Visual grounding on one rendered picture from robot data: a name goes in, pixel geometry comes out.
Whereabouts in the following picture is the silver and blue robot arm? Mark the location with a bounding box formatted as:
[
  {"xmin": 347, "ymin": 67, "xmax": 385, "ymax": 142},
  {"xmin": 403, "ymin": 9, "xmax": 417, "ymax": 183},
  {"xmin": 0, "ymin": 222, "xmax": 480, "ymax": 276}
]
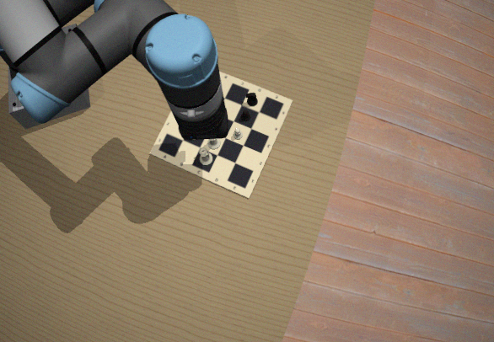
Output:
[{"xmin": 0, "ymin": 0, "xmax": 220, "ymax": 124}]

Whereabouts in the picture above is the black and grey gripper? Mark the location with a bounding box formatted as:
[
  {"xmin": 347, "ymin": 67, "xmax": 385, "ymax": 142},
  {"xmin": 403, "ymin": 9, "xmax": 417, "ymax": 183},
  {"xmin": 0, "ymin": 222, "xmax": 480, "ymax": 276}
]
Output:
[{"xmin": 166, "ymin": 78, "xmax": 228, "ymax": 140}]

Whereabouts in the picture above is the small chessboard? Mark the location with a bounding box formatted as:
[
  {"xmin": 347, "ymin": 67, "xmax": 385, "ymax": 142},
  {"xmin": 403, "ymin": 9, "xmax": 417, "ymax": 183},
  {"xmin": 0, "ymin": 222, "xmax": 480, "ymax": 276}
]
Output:
[{"xmin": 150, "ymin": 72, "xmax": 293, "ymax": 198}]

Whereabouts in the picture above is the white pawn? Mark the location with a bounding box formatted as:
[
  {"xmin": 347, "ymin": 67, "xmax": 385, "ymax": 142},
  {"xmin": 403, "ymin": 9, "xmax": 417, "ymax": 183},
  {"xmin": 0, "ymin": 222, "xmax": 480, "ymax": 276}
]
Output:
[{"xmin": 234, "ymin": 128, "xmax": 243, "ymax": 140}]

